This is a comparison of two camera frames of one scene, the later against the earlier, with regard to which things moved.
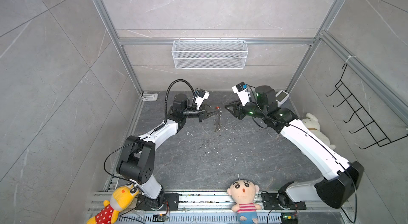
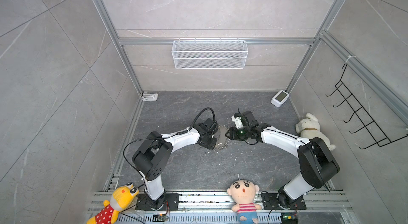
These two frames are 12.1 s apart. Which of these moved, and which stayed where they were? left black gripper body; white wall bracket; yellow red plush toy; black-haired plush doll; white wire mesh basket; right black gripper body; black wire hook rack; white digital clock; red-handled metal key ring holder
Moved: right black gripper body; red-handled metal key ring holder; left black gripper body
Stayed: white wall bracket; white wire mesh basket; yellow red plush toy; black-haired plush doll; black wire hook rack; white digital clock
